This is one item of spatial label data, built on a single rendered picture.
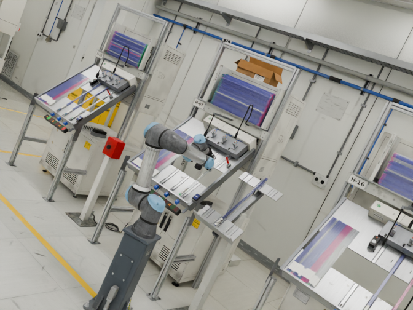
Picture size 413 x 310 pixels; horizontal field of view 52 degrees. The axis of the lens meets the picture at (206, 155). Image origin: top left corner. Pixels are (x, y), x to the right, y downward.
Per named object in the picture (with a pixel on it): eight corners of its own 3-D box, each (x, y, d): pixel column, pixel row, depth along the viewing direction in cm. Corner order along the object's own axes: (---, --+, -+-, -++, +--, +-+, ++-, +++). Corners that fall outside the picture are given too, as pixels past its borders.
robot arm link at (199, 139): (189, 139, 278) (198, 130, 281) (193, 149, 287) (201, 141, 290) (198, 144, 274) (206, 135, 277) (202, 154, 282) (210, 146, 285)
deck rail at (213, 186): (190, 211, 290) (189, 205, 286) (188, 210, 292) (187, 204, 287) (255, 154, 324) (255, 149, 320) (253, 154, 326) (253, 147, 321)
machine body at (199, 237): (175, 290, 322) (209, 218, 314) (120, 241, 361) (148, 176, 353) (220, 280, 376) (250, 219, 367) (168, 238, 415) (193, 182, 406)
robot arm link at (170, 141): (180, 135, 231) (218, 158, 272) (166, 127, 236) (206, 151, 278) (169, 152, 231) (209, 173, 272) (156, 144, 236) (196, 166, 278)
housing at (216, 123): (250, 157, 324) (249, 144, 315) (204, 133, 352) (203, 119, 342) (257, 151, 328) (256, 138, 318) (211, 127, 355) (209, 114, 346)
